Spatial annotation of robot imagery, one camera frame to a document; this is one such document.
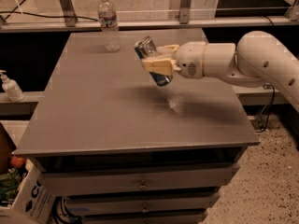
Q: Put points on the white pump dispenser bottle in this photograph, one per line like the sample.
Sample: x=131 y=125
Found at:
x=11 y=87

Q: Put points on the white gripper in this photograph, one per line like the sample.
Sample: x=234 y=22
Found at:
x=189 y=60

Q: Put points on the metal frame rail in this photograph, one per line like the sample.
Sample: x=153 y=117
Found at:
x=84 y=26

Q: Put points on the grey drawer cabinet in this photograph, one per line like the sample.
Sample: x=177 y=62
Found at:
x=122 y=150

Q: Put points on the silver blue redbull can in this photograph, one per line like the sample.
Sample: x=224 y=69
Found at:
x=145 y=48

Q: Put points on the white cardboard box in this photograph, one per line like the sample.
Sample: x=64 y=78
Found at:
x=23 y=199

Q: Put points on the clear plastic water bottle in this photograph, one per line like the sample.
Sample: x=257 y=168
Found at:
x=109 y=25

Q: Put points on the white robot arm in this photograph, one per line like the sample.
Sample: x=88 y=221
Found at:
x=258 y=58

